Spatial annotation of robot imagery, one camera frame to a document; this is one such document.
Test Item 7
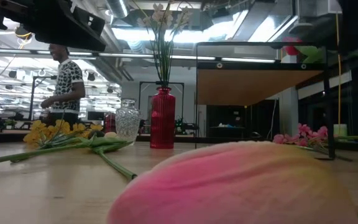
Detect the red ribbed glass vase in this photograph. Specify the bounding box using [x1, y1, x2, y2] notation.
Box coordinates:
[149, 86, 177, 149]

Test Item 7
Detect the white hanging cable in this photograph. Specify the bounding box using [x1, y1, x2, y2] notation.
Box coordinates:
[266, 98, 278, 140]

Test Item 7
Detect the red background container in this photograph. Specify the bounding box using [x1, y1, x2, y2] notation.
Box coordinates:
[104, 112, 117, 134]

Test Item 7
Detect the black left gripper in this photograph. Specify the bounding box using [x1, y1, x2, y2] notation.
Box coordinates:
[9, 0, 108, 53]

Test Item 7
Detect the person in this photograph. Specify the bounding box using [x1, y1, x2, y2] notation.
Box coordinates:
[40, 43, 86, 126]

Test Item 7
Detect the dark artificial tulip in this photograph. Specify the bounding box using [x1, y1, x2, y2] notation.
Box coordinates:
[88, 129, 138, 182]

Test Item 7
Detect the silver ventilation duct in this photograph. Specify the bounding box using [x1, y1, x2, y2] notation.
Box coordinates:
[105, 0, 131, 19]

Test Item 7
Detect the black round ceiling device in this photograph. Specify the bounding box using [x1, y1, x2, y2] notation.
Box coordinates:
[14, 24, 37, 41]

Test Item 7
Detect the light green cup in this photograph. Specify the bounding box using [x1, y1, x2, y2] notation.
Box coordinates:
[333, 123, 348, 138]

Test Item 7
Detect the pink artificial tulip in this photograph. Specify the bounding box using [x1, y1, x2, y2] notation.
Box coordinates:
[106, 140, 358, 224]

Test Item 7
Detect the wooden shelf with black frame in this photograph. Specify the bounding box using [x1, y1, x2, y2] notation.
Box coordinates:
[195, 41, 337, 162]

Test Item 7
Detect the white ceiling unit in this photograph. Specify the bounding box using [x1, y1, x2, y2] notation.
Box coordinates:
[296, 0, 343, 17]

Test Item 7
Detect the clear cut glass vase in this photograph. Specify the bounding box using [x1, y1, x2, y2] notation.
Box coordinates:
[114, 98, 141, 145]

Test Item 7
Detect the red artificial tulip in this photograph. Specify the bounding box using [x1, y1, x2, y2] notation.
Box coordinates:
[282, 36, 358, 64]

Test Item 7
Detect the yellow artificial flower bunch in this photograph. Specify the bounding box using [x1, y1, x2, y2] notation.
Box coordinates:
[9, 119, 105, 164]

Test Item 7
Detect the pink blossom flower bunch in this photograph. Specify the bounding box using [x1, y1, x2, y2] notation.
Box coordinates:
[273, 122, 358, 162]

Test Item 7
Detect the white artificial flower bunch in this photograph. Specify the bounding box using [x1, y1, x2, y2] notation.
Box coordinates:
[136, 2, 195, 90]

